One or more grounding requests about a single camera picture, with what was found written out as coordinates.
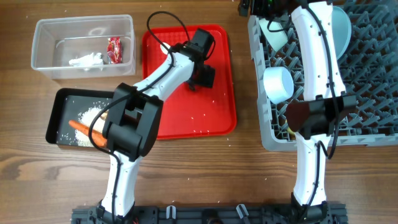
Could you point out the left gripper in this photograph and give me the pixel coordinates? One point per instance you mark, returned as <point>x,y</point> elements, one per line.
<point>207,76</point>

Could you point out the white plastic spoon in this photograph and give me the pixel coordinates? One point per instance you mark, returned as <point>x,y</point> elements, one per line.
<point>165,48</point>

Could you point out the light blue bowl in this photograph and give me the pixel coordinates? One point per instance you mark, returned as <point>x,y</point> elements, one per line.
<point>278,84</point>

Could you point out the green bowl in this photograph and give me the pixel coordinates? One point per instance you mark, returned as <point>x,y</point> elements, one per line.
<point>276,39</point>

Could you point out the red snack wrapper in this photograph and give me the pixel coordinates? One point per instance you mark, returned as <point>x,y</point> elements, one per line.
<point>114,50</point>

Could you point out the yellow cup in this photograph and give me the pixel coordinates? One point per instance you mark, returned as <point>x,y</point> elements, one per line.
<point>290,131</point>

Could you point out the white tissue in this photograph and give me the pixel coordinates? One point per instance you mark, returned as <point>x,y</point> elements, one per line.
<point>87,61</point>

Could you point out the orange carrot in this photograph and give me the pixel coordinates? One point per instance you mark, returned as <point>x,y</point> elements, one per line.
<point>87,132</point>

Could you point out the white rice pile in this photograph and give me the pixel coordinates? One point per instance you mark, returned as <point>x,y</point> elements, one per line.
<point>69,135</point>

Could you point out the light blue plate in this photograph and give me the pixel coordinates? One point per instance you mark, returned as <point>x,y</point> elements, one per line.
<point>341,29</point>

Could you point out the brown mushroom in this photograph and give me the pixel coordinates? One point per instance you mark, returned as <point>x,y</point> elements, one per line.
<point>104,115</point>

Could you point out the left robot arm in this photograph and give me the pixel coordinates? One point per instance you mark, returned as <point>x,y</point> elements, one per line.
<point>133,119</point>

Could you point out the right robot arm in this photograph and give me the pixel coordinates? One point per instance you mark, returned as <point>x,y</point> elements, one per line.
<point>315,121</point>

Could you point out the black waste tray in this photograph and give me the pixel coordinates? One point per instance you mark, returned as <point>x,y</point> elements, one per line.
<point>69,99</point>

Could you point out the grey dishwasher rack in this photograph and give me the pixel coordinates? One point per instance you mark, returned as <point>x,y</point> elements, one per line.
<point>368,69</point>

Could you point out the red serving tray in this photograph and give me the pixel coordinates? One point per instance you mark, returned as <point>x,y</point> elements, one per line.
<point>204,111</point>

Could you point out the clear plastic bin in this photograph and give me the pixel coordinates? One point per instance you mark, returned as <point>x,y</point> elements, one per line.
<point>57,41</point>

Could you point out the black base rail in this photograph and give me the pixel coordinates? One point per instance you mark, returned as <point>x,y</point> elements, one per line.
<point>205,214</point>

